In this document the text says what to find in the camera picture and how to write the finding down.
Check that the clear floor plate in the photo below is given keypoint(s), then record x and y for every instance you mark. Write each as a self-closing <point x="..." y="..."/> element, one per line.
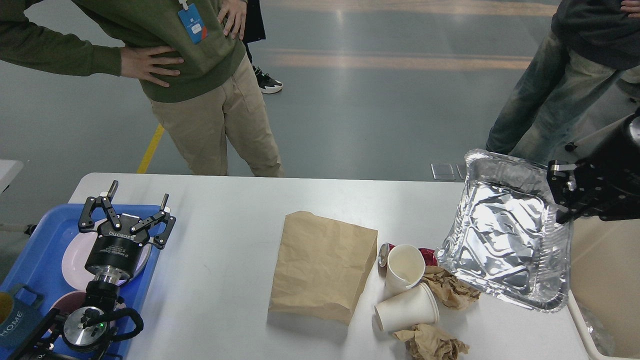
<point x="443" y="171"/>
<point x="461" y="170"/>

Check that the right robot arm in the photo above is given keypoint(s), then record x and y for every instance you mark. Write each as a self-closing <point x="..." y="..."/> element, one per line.
<point x="585" y="146"/>

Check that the pink mug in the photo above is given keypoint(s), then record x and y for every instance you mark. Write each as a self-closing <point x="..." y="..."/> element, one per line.
<point x="73" y="301"/>

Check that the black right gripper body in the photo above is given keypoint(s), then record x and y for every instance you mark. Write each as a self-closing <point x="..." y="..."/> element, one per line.
<point x="609" y="176"/>

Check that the teal mug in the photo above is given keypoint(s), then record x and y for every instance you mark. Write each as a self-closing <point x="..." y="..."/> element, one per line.
<point x="18" y="318"/>

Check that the white side table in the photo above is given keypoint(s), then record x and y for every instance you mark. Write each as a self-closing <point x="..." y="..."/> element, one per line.
<point x="9" y="169"/>

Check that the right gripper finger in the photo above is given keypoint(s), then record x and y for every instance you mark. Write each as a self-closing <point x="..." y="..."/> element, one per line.
<point x="570" y="211"/>
<point x="561" y="180"/>

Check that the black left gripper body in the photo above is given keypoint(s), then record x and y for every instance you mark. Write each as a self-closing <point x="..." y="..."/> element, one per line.
<point x="112" y="250"/>

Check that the clear plastic bag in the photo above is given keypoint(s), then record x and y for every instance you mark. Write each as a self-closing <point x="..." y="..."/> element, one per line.
<point x="602" y="338"/>

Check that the pink plate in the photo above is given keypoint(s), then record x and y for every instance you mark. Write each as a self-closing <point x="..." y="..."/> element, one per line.
<point x="75" y="258"/>

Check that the beige plastic bin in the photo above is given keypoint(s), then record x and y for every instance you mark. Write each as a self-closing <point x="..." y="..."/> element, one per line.
<point x="605" y="278"/>

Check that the clear floor plate left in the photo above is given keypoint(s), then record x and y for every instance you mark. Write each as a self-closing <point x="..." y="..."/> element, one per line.
<point x="443" y="171"/>

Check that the clear floor plate right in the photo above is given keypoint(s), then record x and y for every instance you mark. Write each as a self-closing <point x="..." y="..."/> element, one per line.
<point x="461" y="170"/>

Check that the aluminium foil tray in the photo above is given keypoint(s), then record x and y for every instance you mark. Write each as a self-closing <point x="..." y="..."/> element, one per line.
<point x="505" y="240"/>

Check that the lying white paper cup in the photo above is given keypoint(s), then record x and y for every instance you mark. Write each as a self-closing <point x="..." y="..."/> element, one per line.
<point x="412" y="307"/>

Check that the brown paper bag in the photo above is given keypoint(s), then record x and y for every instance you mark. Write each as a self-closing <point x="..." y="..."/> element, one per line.
<point x="322" y="268"/>

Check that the upright white paper cup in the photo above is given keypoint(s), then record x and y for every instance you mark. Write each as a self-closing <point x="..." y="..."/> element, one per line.
<point x="405" y="266"/>

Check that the blue id badge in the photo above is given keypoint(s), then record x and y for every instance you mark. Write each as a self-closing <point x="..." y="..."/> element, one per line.
<point x="192" y="22"/>

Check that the person in blue jeans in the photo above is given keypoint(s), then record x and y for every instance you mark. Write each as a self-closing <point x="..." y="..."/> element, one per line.
<point x="590" y="45"/>

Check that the person in green sweater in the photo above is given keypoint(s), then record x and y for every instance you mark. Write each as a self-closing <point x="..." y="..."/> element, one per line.
<point x="205" y="95"/>

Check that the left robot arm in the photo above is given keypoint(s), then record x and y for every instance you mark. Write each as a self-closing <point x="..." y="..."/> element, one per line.
<point x="98" y="322"/>

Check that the brown paper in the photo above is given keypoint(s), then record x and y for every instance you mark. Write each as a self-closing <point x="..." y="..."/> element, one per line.
<point x="428" y="342"/>
<point x="452" y="292"/>

